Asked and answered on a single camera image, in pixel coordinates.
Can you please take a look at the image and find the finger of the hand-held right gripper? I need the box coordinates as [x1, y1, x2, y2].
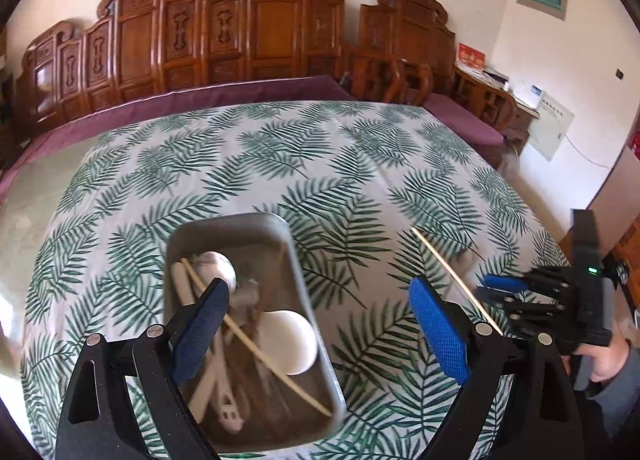
[481, 267, 573, 298]
[477, 286, 576, 341]

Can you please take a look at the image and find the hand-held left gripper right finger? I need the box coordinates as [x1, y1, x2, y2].
[408, 276, 588, 460]

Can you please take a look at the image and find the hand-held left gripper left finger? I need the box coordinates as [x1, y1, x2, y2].
[54, 277, 231, 460]

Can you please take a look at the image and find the wooden chopstick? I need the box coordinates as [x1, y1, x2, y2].
[180, 257, 334, 417]
[411, 227, 506, 337]

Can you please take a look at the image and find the metal spoon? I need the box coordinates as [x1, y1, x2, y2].
[199, 251, 237, 292]

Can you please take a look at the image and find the small white spoon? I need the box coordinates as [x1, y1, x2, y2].
[212, 335, 247, 433]

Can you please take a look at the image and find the white rice paddle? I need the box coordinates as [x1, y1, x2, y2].
[263, 309, 319, 376]

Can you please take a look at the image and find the grey metal tray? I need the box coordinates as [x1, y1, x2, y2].
[163, 213, 347, 455]

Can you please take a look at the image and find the person's right forearm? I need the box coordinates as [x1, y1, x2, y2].
[582, 340, 640, 460]

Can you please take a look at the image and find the person's right hand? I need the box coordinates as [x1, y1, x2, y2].
[587, 326, 631, 384]

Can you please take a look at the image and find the brown board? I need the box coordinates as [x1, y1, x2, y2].
[585, 145, 640, 253]

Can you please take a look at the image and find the wooden side table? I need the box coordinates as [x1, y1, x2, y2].
[505, 100, 541, 157]

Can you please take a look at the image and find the short purple seat cushion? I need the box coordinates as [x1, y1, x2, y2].
[425, 93, 504, 147]

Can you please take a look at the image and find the carved wooden armchair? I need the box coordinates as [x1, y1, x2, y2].
[452, 68, 518, 141]

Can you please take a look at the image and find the white and blue box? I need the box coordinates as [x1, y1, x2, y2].
[512, 80, 544, 109]

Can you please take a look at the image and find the leaf print tablecloth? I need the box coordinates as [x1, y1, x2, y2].
[20, 100, 576, 460]

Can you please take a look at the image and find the stack of papers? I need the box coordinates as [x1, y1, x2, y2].
[482, 68, 511, 92]

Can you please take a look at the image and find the red box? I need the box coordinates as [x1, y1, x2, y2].
[457, 43, 487, 72]

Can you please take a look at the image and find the long purple seat cushion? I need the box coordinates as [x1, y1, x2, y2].
[0, 76, 357, 201]

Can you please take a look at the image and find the short carved wooden bench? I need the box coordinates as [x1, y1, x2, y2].
[342, 0, 457, 106]

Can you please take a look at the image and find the long carved wooden bench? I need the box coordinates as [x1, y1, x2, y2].
[14, 0, 351, 136]

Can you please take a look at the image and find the white cable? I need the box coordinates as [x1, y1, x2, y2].
[565, 133, 614, 169]

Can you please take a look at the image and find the white wall chart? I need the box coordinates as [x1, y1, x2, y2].
[529, 89, 576, 162]

